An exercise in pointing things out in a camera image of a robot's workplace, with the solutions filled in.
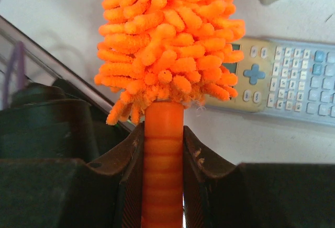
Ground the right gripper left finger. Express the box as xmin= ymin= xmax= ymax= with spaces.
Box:
xmin=1 ymin=124 xmax=144 ymax=227

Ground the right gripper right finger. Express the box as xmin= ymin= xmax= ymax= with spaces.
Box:
xmin=183 ymin=127 xmax=334 ymax=227

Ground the orange microfiber duster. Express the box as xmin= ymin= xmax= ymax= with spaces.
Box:
xmin=94 ymin=0 xmax=245 ymax=227

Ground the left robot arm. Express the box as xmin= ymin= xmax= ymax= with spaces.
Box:
xmin=1 ymin=79 xmax=130 ymax=163

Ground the grey pocket calculator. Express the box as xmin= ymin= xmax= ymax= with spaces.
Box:
xmin=206 ymin=37 xmax=334 ymax=126

